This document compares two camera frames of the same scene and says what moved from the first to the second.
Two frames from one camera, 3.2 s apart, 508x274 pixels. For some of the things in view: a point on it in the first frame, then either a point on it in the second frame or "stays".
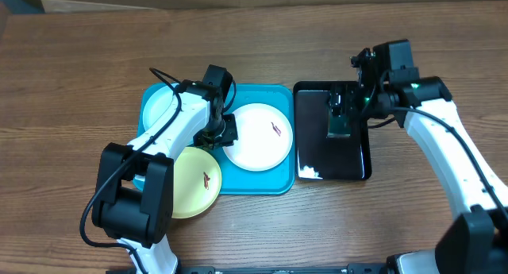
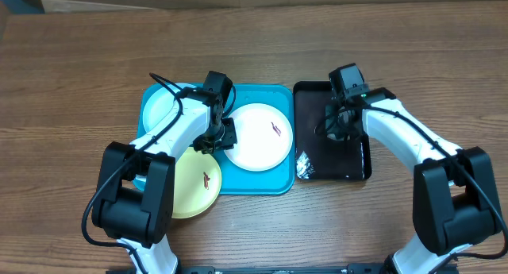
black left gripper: (199, 140) stays
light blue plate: (156, 104) stays
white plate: (264, 137) stays
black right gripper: (337, 100) → (337, 131)
